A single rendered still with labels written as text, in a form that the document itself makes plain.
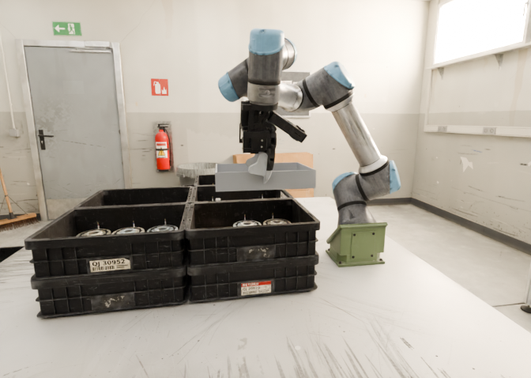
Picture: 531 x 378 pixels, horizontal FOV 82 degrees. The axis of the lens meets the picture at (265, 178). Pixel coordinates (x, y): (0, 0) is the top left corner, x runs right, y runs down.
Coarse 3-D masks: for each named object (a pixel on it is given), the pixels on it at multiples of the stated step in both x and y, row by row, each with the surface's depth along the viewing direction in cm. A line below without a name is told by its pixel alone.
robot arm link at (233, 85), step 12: (228, 72) 80; (240, 72) 78; (228, 84) 80; (240, 84) 79; (288, 84) 109; (300, 84) 110; (228, 96) 82; (240, 96) 83; (288, 96) 101; (300, 96) 107; (288, 108) 109; (300, 108) 111; (312, 108) 113
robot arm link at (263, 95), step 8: (248, 88) 69; (256, 88) 67; (264, 88) 67; (272, 88) 67; (280, 88) 70; (248, 96) 70; (256, 96) 68; (264, 96) 68; (272, 96) 68; (264, 104) 69; (272, 104) 70
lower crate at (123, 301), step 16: (128, 272) 84; (144, 272) 85; (160, 272) 85; (176, 272) 86; (32, 288) 80; (48, 288) 81; (64, 288) 83; (80, 288) 83; (96, 288) 84; (112, 288) 85; (128, 288) 86; (144, 288) 87; (160, 288) 87; (176, 288) 88; (48, 304) 83; (64, 304) 83; (80, 304) 84; (96, 304) 84; (112, 304) 85; (128, 304) 86; (144, 304) 87; (160, 304) 87
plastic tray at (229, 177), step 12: (216, 168) 87; (228, 168) 99; (240, 168) 100; (276, 168) 101; (288, 168) 102; (300, 168) 98; (312, 168) 86; (216, 180) 79; (228, 180) 80; (240, 180) 80; (252, 180) 81; (276, 180) 82; (288, 180) 82; (300, 180) 83; (312, 180) 83
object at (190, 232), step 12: (192, 204) 111; (204, 204) 113; (300, 204) 111; (192, 216) 99; (312, 216) 98; (216, 228) 87; (228, 228) 87; (240, 228) 87; (252, 228) 88; (264, 228) 89; (276, 228) 89; (288, 228) 90; (300, 228) 91; (312, 228) 91
